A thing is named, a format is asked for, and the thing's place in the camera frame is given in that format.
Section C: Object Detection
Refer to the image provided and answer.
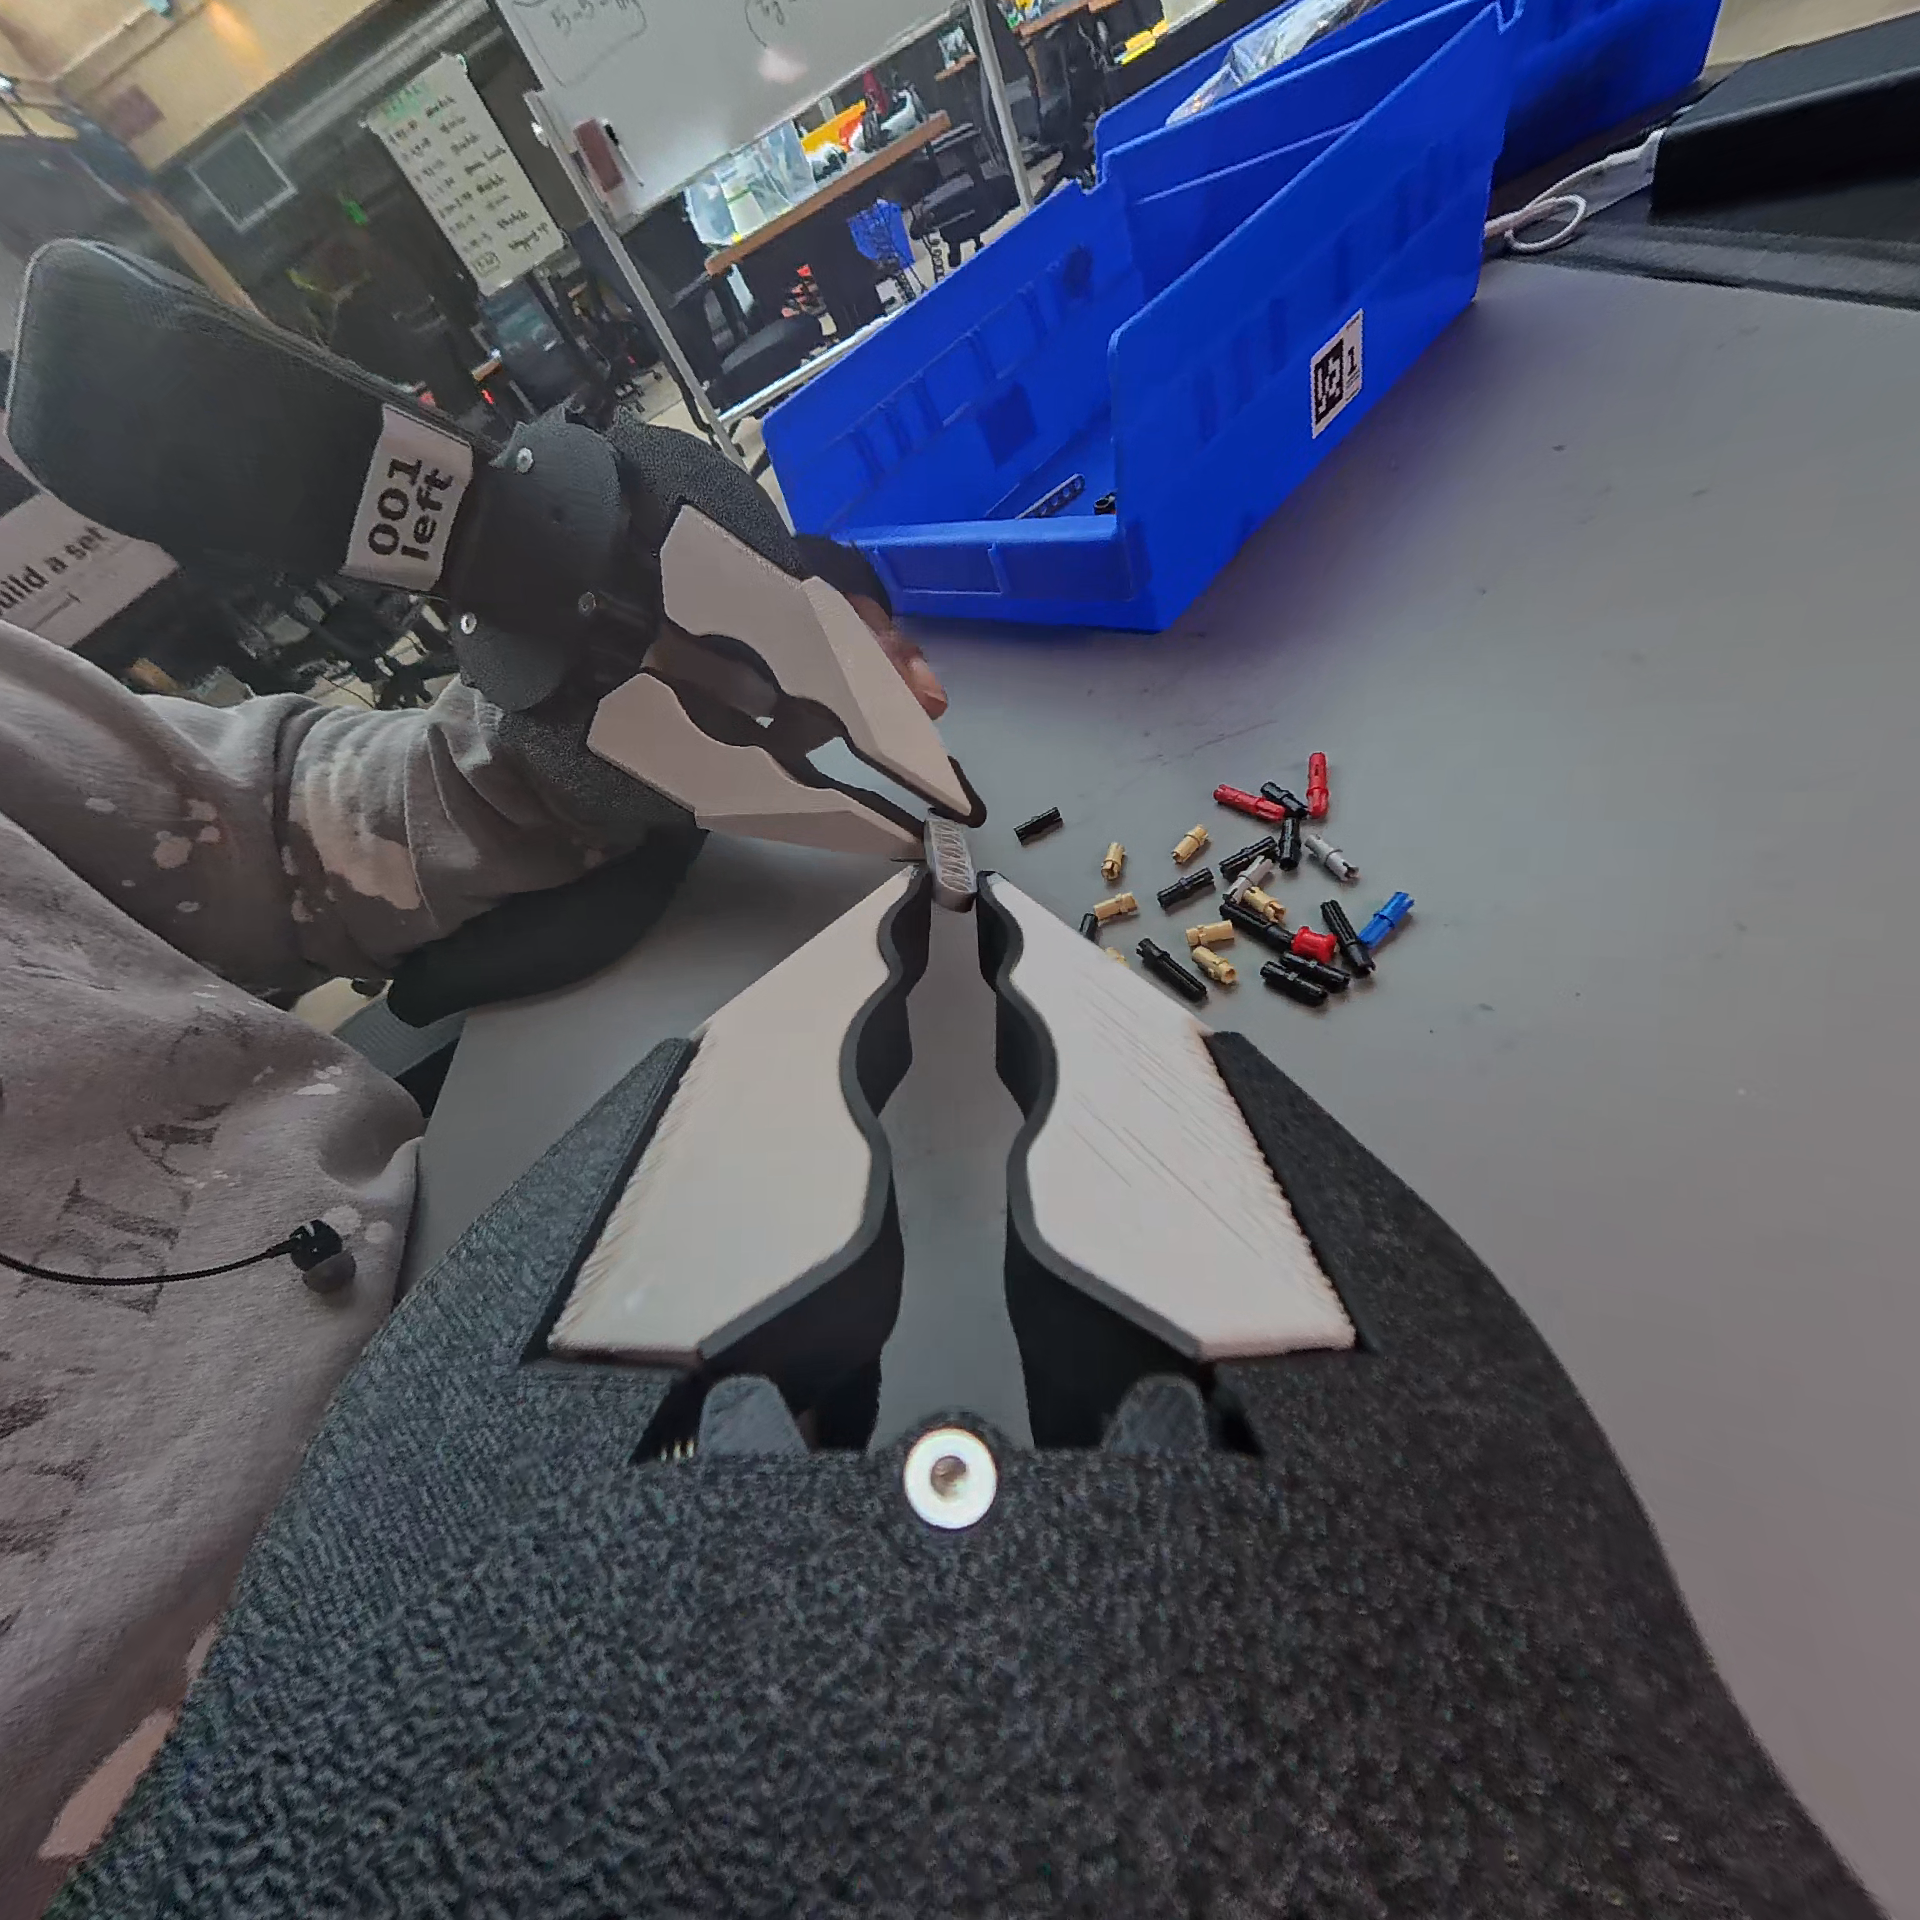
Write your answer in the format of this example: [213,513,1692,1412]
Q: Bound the white cable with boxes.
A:
[1485,129,1666,256]

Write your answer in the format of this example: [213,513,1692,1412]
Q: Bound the black power adapter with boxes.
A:
[1649,12,1920,220]

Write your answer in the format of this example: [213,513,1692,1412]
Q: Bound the clear bag of parts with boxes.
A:
[1171,0,1413,122]

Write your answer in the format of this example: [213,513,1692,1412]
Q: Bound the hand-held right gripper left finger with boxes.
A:
[547,872,922,1368]

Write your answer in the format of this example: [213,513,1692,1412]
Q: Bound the small handwritten whiteboard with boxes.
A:
[369,54,569,297]

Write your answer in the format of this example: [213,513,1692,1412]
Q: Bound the black clip microphone cable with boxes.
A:
[0,1219,361,1296]

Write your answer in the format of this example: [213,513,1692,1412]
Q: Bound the blue plastic bin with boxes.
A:
[1094,0,1724,190]

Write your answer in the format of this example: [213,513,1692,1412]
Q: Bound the person's left hand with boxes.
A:
[796,537,954,722]

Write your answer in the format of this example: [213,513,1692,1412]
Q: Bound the grey desk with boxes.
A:
[345,247,1920,1920]

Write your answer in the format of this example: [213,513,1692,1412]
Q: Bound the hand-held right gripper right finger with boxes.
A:
[976,874,1360,1366]

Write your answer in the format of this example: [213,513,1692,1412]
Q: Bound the blue bin with square tag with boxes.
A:
[758,0,1506,636]

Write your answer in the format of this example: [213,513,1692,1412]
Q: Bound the person's left forearm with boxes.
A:
[0,615,706,993]

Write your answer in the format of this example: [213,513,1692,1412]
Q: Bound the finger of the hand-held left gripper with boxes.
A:
[645,504,990,831]
[586,672,924,862]

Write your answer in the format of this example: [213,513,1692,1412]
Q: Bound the black desk mat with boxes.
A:
[1485,59,1920,308]

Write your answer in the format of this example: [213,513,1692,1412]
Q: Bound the pile of small connector pins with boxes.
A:
[1154,751,1418,1010]

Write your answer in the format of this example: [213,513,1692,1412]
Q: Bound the person's grey patterned hoodie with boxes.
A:
[0,816,430,1876]

